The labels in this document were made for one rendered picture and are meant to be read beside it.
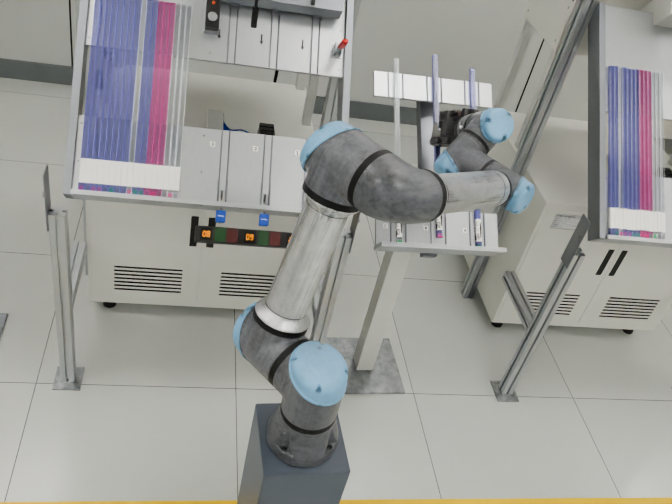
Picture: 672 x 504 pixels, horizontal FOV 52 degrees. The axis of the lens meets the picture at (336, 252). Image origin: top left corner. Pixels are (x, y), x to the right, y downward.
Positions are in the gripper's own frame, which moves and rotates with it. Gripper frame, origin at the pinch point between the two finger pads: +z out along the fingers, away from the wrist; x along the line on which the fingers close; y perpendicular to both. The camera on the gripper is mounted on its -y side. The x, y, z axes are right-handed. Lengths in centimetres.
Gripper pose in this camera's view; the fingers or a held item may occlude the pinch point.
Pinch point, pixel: (436, 144)
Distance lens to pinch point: 188.2
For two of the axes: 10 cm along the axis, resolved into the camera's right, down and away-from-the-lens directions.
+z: -2.5, -0.8, 9.7
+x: -9.7, -0.5, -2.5
